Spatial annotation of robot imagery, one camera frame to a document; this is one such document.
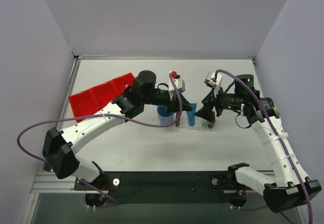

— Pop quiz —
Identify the blue toothpaste tube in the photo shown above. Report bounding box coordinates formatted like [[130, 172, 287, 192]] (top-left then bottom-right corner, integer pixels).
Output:
[[186, 103, 196, 127]]

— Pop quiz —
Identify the blue plastic cup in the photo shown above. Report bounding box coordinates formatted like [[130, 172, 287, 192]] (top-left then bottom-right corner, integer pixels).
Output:
[[156, 105, 175, 127]]

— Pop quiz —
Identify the clear textured holder with wood ends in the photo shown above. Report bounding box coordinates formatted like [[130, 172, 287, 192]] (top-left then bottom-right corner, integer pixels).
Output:
[[175, 112, 216, 129]]

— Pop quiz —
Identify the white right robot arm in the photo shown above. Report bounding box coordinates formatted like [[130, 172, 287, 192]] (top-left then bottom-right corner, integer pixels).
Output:
[[195, 72, 321, 213]]

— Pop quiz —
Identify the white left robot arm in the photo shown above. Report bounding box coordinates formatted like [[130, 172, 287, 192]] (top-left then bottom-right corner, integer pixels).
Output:
[[42, 70, 192, 189]]

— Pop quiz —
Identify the clear textured glass tray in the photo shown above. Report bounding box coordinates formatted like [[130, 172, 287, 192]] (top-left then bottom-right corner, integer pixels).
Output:
[[163, 112, 212, 133]]

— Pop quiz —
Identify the red plastic compartment bin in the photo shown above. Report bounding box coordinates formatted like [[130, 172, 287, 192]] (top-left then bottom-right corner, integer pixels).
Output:
[[69, 72, 134, 117]]

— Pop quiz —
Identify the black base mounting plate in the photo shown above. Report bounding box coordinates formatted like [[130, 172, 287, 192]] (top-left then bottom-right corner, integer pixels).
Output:
[[73, 170, 256, 204]]

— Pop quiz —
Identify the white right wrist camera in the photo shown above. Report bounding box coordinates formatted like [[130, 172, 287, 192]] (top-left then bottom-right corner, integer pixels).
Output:
[[204, 71, 222, 97]]

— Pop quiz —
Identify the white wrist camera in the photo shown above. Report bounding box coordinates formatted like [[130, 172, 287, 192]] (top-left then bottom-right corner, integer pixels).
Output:
[[204, 71, 222, 97], [168, 71, 185, 100]]

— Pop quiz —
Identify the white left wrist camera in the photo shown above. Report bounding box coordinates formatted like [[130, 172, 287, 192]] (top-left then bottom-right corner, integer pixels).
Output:
[[168, 71, 185, 100]]

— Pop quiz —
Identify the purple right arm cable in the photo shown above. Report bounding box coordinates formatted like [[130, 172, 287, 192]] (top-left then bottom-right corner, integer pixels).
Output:
[[214, 69, 313, 224]]

